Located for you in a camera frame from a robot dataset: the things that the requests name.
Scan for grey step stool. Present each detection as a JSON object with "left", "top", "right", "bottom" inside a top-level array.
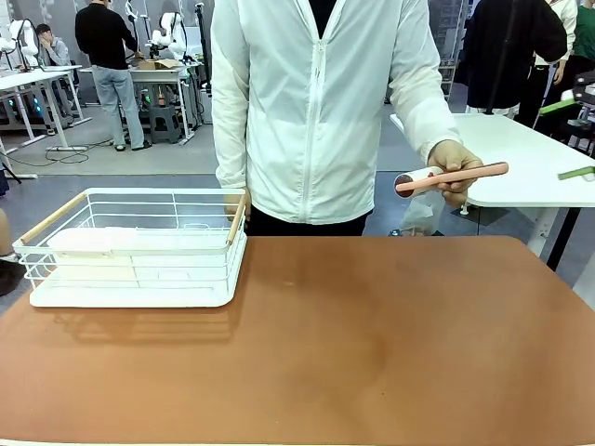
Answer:
[{"left": 148, "top": 104, "right": 182, "bottom": 144}]

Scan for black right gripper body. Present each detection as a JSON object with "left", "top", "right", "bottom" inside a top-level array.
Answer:
[{"left": 567, "top": 72, "right": 595, "bottom": 157}]

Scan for cardboard box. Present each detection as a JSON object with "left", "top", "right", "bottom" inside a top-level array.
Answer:
[{"left": 138, "top": 58, "right": 183, "bottom": 72}]

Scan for black floor cable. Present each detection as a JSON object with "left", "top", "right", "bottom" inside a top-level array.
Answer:
[{"left": 4, "top": 137, "right": 117, "bottom": 167}]

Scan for white plastic bag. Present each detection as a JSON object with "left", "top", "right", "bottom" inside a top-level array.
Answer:
[{"left": 398, "top": 189, "right": 443, "bottom": 237}]

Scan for pink handled lint roller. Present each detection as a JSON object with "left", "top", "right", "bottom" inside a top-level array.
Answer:
[{"left": 393, "top": 161, "right": 509, "bottom": 200}]

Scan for person's left hand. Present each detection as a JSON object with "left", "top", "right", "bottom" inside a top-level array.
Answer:
[{"left": 427, "top": 138, "right": 484, "bottom": 206}]

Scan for white plastic cutlery holder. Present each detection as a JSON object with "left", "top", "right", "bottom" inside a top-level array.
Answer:
[{"left": 46, "top": 226, "right": 140, "bottom": 259}]

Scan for person in black coat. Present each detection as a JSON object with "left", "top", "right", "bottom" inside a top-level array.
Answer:
[{"left": 464, "top": 0, "right": 569, "bottom": 115}]

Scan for seated person grey hoodie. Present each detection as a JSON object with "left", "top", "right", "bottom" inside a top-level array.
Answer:
[{"left": 35, "top": 22, "right": 73, "bottom": 69}]

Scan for man in black shirt jeans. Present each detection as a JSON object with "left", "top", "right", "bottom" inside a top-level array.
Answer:
[{"left": 73, "top": 0, "right": 152, "bottom": 152}]

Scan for person in white jacket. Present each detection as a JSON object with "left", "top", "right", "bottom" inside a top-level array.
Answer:
[{"left": 210, "top": 0, "right": 466, "bottom": 238}]

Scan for bystander leg and shoe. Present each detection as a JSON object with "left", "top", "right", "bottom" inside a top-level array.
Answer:
[{"left": 0, "top": 208, "right": 25, "bottom": 298}]

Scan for person's right forearm white sleeve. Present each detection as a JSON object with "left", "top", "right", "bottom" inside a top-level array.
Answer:
[{"left": 211, "top": 78, "right": 253, "bottom": 199}]

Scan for white desk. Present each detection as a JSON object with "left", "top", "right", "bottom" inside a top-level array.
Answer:
[
  {"left": 78, "top": 64, "right": 202, "bottom": 146},
  {"left": 0, "top": 64, "right": 94, "bottom": 180}
]

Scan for white drip tray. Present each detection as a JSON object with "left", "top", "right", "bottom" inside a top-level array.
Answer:
[{"left": 29, "top": 267, "right": 247, "bottom": 308}]

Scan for person in white top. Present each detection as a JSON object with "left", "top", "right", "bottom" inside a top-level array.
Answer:
[{"left": 516, "top": 0, "right": 580, "bottom": 129}]

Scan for person's left forearm white sleeve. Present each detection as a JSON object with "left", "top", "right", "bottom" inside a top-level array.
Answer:
[{"left": 389, "top": 69, "right": 464, "bottom": 164}]

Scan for person in green top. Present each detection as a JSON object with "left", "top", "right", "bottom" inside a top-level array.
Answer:
[{"left": 551, "top": 3, "right": 595, "bottom": 109}]

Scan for white side table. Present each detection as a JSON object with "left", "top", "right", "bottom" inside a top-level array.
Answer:
[{"left": 389, "top": 112, "right": 595, "bottom": 271}]

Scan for person's right hand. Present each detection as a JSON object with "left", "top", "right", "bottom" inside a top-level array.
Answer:
[{"left": 224, "top": 193, "right": 253, "bottom": 222}]

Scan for white wire basket wooden handles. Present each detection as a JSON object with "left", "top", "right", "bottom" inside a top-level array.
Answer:
[{"left": 12, "top": 187, "right": 248, "bottom": 298}]

